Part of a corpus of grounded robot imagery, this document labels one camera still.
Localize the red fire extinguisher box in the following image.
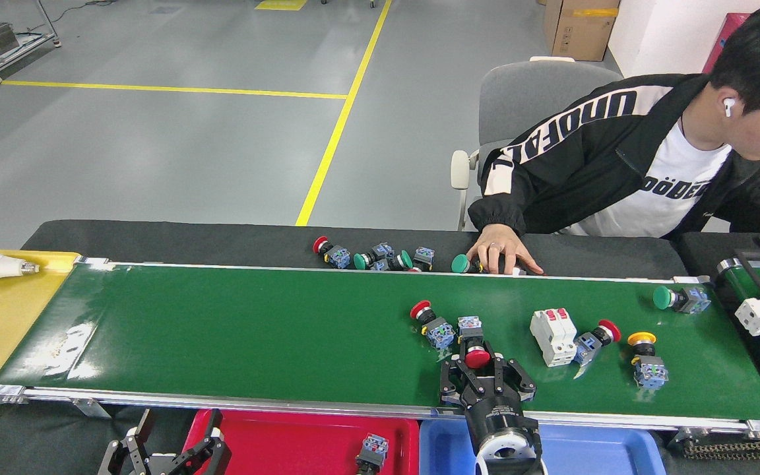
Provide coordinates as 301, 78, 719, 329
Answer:
702, 12, 753, 75

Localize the green feeder conveyor belt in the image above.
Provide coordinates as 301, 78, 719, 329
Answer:
716, 257, 760, 403

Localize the red push button switch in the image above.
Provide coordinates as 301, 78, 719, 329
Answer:
313, 236, 352, 270
410, 301, 456, 350
457, 316, 491, 369
575, 320, 622, 367

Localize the blue plastic bin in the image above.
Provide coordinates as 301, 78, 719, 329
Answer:
418, 419, 668, 475

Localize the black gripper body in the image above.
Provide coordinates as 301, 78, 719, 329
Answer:
466, 388, 540, 452

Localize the red plastic bin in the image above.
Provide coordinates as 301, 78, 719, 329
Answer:
182, 409, 420, 475

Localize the brown cardboard box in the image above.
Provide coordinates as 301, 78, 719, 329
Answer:
544, 0, 620, 62

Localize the person's right hand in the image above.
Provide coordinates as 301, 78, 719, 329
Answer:
466, 224, 544, 276

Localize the long green conveyor belt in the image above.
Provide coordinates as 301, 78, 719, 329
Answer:
0, 256, 760, 441

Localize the person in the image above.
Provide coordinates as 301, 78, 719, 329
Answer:
467, 0, 760, 238

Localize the yellow push button switch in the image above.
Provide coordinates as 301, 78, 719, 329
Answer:
627, 332, 670, 390

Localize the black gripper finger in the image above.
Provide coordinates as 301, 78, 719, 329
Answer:
179, 409, 232, 475
439, 342, 488, 406
98, 409, 156, 475
489, 354, 538, 404

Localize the grey office chair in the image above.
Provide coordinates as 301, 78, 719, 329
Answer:
451, 56, 625, 232

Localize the metal shelf rack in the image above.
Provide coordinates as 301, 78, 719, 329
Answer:
0, 0, 62, 90

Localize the black drive chain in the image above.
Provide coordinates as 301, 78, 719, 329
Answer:
674, 429, 760, 460

